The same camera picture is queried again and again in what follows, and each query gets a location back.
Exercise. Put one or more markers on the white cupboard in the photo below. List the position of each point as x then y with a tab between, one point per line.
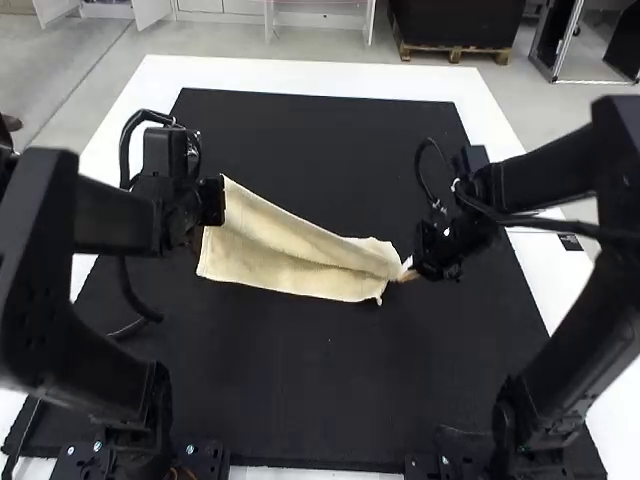
100	7
300	12

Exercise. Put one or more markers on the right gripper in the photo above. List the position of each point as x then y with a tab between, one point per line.
450	240

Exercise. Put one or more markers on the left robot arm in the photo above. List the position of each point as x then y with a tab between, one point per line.
45	240

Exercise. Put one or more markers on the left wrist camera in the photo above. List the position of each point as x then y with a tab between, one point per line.
167	150

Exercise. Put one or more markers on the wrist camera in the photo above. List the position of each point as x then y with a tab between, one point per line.
474	159
167	150

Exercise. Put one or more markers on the pale towel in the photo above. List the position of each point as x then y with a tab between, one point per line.
280	250

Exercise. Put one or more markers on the wooden pallet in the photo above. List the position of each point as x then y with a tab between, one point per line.
452	52

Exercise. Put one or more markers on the black mat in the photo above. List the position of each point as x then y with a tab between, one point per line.
300	360

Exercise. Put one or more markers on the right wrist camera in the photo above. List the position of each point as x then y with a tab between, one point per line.
474	159

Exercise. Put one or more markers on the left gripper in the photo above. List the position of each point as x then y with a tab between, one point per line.
180	210

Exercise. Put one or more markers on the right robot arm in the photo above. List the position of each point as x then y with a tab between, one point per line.
590	310

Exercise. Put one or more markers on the metal frame cart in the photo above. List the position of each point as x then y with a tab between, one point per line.
555	40

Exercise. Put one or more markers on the black crate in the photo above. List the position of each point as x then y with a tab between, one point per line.
455	20

